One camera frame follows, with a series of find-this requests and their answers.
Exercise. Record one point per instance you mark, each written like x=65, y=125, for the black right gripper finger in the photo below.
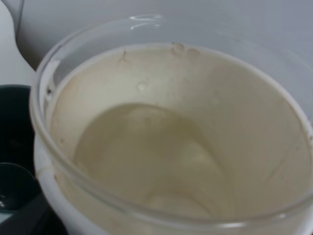
x=23, y=207

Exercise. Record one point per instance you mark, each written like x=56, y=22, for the blue sleeved glass cup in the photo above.
x=159, y=126

